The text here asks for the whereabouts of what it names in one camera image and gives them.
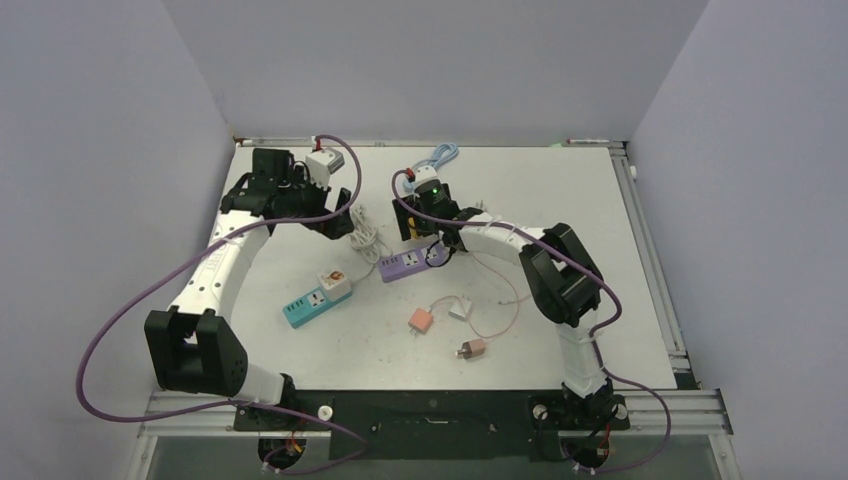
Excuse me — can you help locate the white cube socket adapter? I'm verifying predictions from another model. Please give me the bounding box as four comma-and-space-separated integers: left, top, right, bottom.
316, 269, 352, 302

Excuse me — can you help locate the purple power strip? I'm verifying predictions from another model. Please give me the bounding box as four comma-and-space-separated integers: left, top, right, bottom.
377, 243, 448, 283

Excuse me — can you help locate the brown wall charger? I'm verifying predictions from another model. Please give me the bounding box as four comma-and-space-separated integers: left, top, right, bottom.
455, 339, 486, 360

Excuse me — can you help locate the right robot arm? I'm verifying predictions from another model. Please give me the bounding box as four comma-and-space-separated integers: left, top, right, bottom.
392, 180, 608, 428

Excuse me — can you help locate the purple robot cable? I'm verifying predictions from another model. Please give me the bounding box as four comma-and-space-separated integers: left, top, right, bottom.
390, 168, 672, 476
74, 134, 372, 477

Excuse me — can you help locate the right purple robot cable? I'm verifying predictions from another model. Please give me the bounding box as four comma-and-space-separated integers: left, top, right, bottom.
390, 168, 672, 476

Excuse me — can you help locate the white coiled cable left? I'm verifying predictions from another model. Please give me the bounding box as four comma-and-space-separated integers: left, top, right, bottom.
347, 203, 393, 280

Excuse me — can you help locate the thin pink charging cable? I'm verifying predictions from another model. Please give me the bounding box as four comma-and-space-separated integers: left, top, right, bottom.
427, 251, 531, 341

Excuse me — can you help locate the aluminium right frame rail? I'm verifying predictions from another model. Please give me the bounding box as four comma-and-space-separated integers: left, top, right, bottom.
607, 141, 701, 390

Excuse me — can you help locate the aluminium frame rail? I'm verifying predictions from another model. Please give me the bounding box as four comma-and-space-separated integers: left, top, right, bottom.
607, 141, 701, 390
138, 390, 733, 438

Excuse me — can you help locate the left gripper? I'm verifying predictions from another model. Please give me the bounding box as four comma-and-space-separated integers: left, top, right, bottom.
277, 167, 352, 240

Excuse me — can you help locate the aluminium front frame rail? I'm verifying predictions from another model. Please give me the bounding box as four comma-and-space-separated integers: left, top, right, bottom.
138, 390, 733, 438

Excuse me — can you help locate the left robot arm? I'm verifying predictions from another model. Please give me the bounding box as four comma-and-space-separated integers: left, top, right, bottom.
144, 147, 353, 430

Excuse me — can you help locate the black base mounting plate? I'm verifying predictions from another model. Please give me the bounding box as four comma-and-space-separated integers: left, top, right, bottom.
234, 389, 630, 461

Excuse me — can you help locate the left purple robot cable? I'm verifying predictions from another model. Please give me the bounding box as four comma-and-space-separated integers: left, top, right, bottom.
74, 134, 372, 477

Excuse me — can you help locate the pink wall charger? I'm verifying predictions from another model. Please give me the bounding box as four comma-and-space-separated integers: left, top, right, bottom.
407, 308, 434, 336

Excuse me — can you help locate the yellow cube socket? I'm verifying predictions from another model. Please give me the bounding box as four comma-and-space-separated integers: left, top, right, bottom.
408, 218, 431, 239

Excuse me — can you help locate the teal power strip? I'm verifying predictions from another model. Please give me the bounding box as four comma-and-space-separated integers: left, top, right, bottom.
282, 287, 353, 329

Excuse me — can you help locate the small white wall charger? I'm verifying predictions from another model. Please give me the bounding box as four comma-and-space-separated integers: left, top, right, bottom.
448, 297, 473, 321

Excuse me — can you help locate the light blue coiled cable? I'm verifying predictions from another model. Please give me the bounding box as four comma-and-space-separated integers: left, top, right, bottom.
404, 142, 460, 193

